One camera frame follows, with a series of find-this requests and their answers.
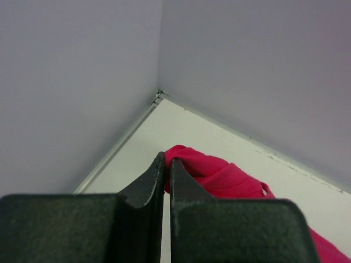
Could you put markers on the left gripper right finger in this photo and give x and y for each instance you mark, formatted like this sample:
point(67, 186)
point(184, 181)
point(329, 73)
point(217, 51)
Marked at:
point(208, 229)

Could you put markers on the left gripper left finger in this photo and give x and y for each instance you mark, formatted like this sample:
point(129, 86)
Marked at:
point(113, 227)

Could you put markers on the red t shirt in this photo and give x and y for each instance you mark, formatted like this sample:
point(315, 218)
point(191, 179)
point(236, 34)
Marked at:
point(218, 177)

